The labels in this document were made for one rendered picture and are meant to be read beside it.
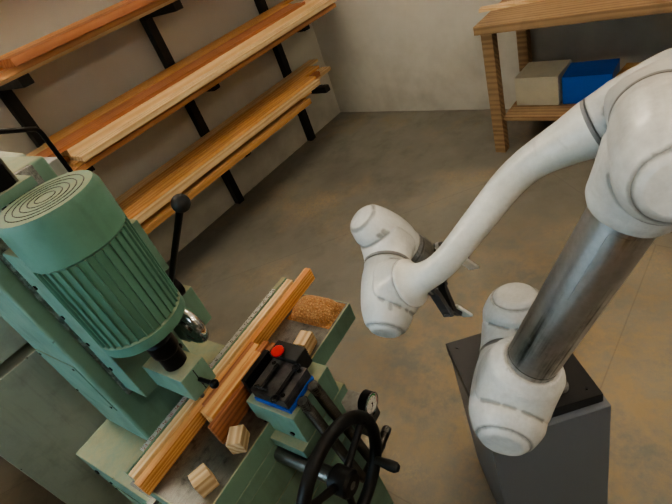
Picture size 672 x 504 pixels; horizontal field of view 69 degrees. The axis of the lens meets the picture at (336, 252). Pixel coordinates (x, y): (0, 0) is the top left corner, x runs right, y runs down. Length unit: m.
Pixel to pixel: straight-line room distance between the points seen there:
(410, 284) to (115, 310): 0.54
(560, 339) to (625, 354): 1.33
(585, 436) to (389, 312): 0.69
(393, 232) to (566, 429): 0.67
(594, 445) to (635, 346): 0.85
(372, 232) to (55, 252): 0.58
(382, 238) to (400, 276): 0.12
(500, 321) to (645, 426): 1.01
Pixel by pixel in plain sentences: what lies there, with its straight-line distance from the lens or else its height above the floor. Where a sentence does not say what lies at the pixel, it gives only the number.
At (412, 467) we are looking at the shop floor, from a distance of 2.01.
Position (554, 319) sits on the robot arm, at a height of 1.08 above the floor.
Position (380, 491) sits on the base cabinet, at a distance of 1.73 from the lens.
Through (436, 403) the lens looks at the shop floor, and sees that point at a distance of 2.13.
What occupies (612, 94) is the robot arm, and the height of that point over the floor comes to 1.39.
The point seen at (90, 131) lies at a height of 1.14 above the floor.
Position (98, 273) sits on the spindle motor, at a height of 1.38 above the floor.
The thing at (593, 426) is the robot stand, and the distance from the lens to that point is 1.43.
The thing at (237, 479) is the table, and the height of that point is 0.88.
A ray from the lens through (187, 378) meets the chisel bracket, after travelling 1.09.
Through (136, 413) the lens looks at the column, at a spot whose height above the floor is 0.92.
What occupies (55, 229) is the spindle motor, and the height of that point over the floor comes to 1.48.
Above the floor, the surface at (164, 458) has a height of 0.93.
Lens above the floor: 1.75
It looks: 35 degrees down
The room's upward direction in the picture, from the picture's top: 22 degrees counter-clockwise
